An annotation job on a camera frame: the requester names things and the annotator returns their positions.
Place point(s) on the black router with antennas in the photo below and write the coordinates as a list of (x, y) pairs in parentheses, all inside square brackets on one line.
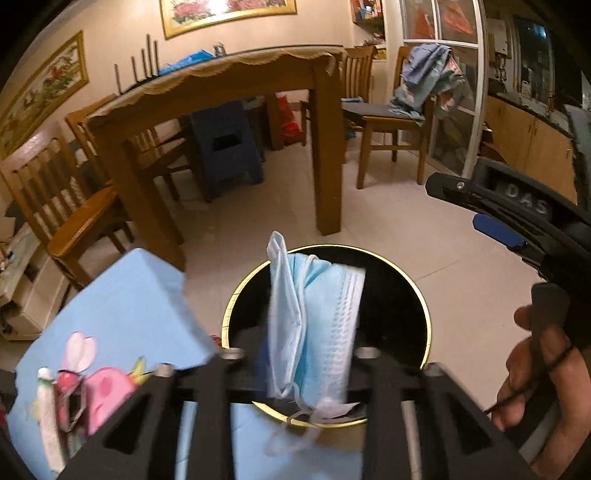
[(138, 85)]

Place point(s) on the grey seat cushion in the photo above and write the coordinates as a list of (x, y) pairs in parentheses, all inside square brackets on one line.
[(378, 111)]

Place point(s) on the person's right hand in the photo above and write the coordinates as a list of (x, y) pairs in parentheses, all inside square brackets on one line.
[(563, 397)]

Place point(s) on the white framed glass partition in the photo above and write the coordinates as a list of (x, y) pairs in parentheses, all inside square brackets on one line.
[(461, 134)]

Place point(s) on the gold framed flower painting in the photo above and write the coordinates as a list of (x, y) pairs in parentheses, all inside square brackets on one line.
[(231, 11)]

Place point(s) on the red plastic bag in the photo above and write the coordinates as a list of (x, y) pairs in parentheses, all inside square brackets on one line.
[(288, 120)]

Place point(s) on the blue plastic stool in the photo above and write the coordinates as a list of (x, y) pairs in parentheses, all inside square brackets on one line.
[(231, 166)]

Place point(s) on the blue face mask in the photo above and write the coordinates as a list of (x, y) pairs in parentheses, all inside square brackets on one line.
[(323, 323)]

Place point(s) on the red snack wrapper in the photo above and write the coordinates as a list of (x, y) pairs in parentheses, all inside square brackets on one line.
[(67, 392)]

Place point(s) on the beige lace-edged table cover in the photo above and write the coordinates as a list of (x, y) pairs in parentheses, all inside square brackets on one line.
[(207, 69)]

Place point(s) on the wall shelf with items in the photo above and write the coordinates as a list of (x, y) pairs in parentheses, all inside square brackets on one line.
[(367, 18)]

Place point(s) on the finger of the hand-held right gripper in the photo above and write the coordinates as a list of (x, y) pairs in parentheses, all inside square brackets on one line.
[(461, 191), (501, 233)]

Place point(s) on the white water heater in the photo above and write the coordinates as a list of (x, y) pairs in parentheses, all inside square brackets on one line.
[(501, 37)]

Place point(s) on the wooden dining chair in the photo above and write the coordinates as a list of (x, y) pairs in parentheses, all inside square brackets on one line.
[(78, 221), (392, 134), (83, 124), (358, 69)]

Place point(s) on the wooden kitchen cabinet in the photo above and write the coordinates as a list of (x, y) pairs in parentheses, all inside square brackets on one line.
[(531, 138)]

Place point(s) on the gold framed horse painting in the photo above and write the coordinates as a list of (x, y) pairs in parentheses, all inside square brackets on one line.
[(41, 97)]

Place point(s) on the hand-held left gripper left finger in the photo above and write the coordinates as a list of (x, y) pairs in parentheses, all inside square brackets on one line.
[(217, 392)]

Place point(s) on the wooden dining table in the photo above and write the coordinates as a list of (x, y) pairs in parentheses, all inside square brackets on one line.
[(207, 87)]

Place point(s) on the white coffee table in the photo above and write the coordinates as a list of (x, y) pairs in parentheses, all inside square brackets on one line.
[(37, 295)]

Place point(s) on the blue cartoon printed tablecloth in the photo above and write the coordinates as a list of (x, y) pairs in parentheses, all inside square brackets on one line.
[(129, 300)]

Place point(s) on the white plastic tube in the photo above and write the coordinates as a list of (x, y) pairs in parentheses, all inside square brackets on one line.
[(48, 415)]

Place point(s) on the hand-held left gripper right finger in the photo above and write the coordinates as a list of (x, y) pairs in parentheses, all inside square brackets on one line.
[(383, 406)]

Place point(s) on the blue plastic bag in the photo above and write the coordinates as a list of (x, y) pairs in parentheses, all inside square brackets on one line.
[(189, 60)]

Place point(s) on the black bin with gold rim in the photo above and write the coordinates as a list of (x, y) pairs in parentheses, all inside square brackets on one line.
[(392, 300)]

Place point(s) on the pile of blue clothes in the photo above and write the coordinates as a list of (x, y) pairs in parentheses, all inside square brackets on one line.
[(425, 74)]

